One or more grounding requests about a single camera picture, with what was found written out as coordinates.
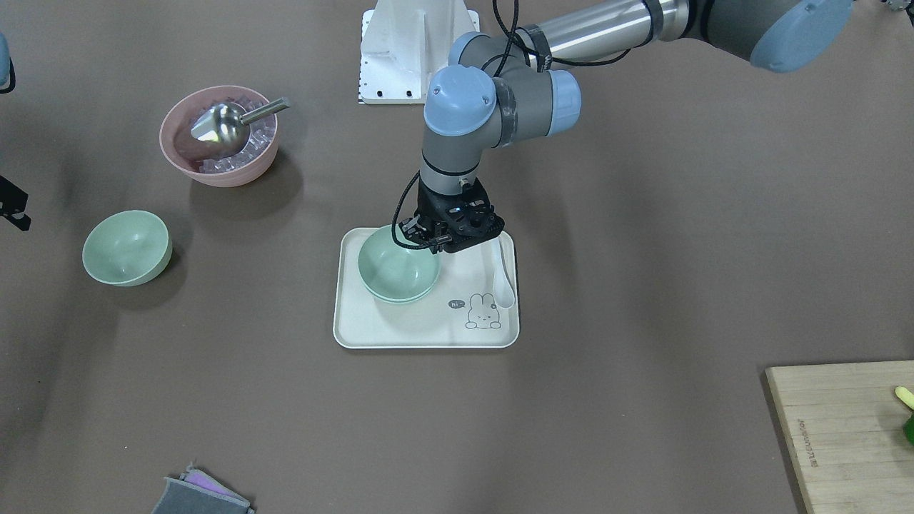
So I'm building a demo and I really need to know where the white tray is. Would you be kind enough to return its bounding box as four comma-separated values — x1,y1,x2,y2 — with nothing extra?
333,228,521,349

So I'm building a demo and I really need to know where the wooden cutting board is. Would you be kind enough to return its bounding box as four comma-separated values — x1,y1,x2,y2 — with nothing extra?
765,361,913,513

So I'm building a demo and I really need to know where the yellow plastic knife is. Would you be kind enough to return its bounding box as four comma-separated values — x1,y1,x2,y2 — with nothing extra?
893,386,914,410

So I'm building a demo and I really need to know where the metal scoop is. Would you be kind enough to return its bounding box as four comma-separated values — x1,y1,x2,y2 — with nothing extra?
190,97,291,159

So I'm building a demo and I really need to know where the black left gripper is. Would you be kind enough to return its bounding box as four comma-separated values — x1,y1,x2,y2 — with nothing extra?
397,178,505,253

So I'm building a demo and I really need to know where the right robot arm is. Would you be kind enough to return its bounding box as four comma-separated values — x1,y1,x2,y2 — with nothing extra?
1,33,32,232

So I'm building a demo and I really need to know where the white spoon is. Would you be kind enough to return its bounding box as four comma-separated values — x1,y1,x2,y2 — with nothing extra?
491,237,516,309

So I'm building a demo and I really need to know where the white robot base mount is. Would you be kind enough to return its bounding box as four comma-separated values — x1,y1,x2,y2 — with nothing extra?
357,1,480,104

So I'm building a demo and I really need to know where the green lime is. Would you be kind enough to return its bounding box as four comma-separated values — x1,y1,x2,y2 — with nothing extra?
902,413,914,446

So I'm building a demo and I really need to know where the green bowl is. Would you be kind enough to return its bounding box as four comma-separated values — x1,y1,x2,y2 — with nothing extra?
81,209,173,287
365,286,435,305
357,224,441,297

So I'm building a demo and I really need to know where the green bowl on tray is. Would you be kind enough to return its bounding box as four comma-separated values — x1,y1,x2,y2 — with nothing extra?
365,286,435,305

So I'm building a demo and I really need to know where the pink bowl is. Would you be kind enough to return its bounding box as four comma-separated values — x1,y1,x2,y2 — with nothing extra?
158,85,288,188

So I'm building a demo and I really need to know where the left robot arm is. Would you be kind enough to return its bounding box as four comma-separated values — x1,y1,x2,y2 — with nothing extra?
388,1,854,253

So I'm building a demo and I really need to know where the grey folded cloth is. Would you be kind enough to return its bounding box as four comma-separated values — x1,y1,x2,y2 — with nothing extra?
151,465,255,513

